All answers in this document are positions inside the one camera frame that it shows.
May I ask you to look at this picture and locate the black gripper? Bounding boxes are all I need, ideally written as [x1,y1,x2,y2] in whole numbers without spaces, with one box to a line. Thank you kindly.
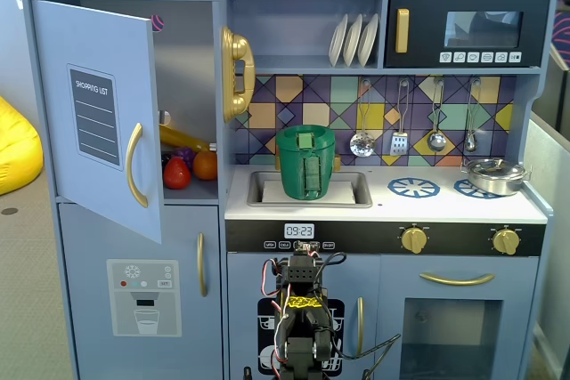
[272,253,333,310]

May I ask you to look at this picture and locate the blue dishwasher door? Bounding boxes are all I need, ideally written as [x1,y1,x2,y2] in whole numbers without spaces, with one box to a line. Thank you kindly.
[226,253,382,380]

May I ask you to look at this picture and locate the blue oven door with window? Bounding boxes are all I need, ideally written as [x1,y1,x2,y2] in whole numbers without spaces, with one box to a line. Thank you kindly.
[378,255,540,380]

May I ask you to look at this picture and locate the blue fridge door with dispenser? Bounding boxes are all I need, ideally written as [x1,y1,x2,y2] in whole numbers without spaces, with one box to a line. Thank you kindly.
[57,202,223,380]

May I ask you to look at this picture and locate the black microwave door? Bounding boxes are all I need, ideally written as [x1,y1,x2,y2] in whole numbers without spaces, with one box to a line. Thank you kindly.
[385,0,551,69]

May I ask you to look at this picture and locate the white digital clock display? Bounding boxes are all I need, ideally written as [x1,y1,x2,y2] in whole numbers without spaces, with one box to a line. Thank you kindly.
[283,222,315,239]

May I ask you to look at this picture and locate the grey toy sink basin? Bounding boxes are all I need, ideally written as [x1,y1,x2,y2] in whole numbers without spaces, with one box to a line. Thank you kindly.
[246,170,373,209]

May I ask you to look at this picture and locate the green plastic container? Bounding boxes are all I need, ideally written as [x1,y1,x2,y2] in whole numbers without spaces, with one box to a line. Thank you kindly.
[274,125,336,200]

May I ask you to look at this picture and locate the metal slotted skimmer spoon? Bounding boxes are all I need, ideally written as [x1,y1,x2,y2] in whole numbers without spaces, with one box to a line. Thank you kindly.
[349,79,377,158]

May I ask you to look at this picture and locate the orange toy fruit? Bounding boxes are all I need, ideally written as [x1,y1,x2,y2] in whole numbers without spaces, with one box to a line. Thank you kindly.
[192,150,218,181]

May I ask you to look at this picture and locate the red toy strawberry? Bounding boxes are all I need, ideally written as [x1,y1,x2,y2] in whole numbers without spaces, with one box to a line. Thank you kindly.
[162,156,192,190]

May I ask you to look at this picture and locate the metal slotted spatula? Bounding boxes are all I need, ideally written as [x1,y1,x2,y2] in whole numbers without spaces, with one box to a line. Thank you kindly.
[390,79,410,157]

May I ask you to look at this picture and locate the purple toy grapes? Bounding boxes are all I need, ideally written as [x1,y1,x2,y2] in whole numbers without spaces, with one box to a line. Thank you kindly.
[171,147,197,170]

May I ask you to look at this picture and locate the yellow toy banana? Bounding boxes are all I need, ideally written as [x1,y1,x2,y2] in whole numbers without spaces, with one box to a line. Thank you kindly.
[159,125,210,153]

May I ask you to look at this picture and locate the metal ladle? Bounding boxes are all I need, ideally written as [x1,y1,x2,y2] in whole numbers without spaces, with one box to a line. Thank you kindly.
[426,78,447,153]

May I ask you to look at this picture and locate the steel pot with lid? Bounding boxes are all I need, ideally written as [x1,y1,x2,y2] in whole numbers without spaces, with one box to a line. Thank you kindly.
[460,157,533,198]

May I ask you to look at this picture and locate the gold toy telephone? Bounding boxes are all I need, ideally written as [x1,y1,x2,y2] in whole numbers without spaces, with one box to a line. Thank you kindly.
[221,26,257,124]

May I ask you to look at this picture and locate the white toy plate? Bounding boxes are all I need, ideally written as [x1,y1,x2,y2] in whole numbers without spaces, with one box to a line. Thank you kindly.
[328,13,349,68]
[357,12,379,68]
[342,13,364,68]

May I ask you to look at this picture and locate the grey shopping list sticker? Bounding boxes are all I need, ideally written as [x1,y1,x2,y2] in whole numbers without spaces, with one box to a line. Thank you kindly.
[66,63,124,171]

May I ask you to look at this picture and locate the grey partition panel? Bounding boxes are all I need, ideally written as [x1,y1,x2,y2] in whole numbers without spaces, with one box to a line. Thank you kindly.
[524,41,570,380]

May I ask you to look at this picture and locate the yellow beanbag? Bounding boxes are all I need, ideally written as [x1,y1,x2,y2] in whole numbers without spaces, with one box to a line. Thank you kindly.
[0,95,45,197]

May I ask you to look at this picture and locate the small wrist camera board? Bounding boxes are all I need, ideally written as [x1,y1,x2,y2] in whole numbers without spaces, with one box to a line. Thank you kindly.
[291,240,322,257]

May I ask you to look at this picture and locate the red white black servo cable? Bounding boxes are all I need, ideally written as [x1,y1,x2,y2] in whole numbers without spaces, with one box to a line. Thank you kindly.
[260,258,290,366]

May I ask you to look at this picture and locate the gold dishwasher door handle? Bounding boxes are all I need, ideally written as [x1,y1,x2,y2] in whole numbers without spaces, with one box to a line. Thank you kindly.
[355,296,365,357]

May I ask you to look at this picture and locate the black camera cable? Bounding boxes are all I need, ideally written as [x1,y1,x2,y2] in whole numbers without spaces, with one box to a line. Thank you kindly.
[311,252,402,380]

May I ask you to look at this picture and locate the gold slim fridge door handle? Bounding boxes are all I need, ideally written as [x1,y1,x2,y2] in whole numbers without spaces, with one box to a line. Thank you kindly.
[197,231,209,298]

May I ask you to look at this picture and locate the gold oven door handle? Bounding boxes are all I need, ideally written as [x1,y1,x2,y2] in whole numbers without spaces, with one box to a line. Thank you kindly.
[419,271,496,287]

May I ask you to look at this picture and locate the gold curved cabinet door handle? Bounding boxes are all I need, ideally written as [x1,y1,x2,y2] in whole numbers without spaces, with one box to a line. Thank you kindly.
[126,123,150,208]

